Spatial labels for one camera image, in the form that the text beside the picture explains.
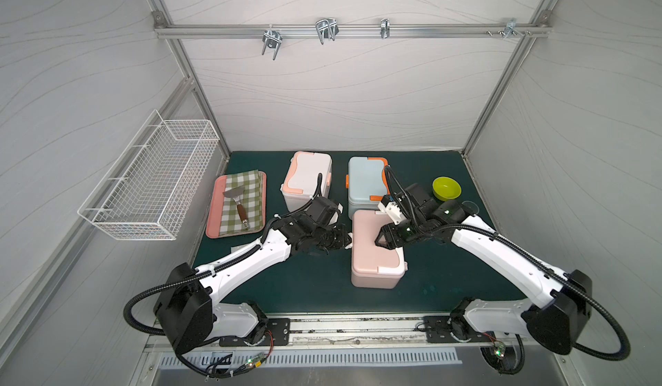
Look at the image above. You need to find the pink first aid kit box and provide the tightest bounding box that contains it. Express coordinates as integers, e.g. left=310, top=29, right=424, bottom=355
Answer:
left=351, top=210, right=408, bottom=290

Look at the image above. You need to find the white peach first aid kit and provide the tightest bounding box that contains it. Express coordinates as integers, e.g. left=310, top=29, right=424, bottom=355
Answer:
left=280, top=151, right=332, bottom=212

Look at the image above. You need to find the blue orange first aid kit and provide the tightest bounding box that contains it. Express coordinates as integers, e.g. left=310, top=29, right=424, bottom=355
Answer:
left=346, top=156, right=390, bottom=220

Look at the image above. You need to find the white gauze packet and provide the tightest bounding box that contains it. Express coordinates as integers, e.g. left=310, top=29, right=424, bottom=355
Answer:
left=229, top=245, right=251, bottom=258

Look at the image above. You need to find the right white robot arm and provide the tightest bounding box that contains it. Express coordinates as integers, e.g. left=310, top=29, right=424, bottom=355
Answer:
left=375, top=184, right=631, bottom=375

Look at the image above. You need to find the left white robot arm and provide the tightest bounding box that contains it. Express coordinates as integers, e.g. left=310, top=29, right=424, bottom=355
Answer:
left=122, top=195, right=352, bottom=380

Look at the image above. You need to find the metal hook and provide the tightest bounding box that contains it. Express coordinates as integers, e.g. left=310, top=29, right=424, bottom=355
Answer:
left=380, top=18, right=391, bottom=40
left=315, top=18, right=339, bottom=45
left=486, top=19, right=533, bottom=40
left=261, top=29, right=283, bottom=60

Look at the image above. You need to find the green bowl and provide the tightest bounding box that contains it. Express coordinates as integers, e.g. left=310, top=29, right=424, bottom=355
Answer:
left=432, top=177, right=462, bottom=202

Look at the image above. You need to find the clear plastic cup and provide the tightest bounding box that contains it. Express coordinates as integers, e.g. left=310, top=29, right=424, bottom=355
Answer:
left=462, top=201, right=480, bottom=215

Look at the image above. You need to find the green checkered cloth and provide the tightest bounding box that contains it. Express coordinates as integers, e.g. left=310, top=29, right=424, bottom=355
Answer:
left=219, top=170, right=264, bottom=237

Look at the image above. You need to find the pink tray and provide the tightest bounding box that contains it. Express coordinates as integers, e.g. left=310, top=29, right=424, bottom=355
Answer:
left=205, top=171, right=267, bottom=239

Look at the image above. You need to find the aluminium crossbar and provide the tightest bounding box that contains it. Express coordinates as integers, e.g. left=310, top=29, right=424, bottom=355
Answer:
left=154, top=22, right=553, bottom=40

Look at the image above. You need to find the spatula with wooden handle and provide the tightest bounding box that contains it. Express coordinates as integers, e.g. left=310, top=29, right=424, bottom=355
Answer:
left=223, top=185, right=249, bottom=230

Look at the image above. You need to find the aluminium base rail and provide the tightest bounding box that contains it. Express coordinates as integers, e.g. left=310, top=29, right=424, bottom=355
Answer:
left=143, top=311, right=570, bottom=354

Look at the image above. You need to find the white wire basket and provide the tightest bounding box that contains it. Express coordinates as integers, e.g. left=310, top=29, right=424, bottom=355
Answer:
left=78, top=110, right=219, bottom=241

